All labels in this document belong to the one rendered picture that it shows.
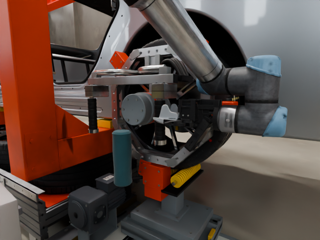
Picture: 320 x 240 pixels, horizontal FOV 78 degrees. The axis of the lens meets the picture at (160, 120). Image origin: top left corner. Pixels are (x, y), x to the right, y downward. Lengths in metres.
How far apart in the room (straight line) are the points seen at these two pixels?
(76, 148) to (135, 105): 0.51
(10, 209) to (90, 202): 0.73
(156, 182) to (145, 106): 0.40
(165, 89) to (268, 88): 0.29
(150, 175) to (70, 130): 0.50
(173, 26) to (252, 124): 0.29
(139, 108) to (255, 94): 0.43
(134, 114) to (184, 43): 0.41
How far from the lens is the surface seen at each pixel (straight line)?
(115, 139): 0.92
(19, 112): 1.03
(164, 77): 0.66
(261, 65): 0.52
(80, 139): 1.19
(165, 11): 0.45
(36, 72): 1.06
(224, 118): 0.53
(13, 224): 0.38
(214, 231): 1.25
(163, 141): 0.65
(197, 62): 0.51
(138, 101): 0.78
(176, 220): 1.20
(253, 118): 0.52
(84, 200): 1.09
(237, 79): 0.54
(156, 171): 0.97
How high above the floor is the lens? 0.92
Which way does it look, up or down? 8 degrees down
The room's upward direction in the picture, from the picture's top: straight up
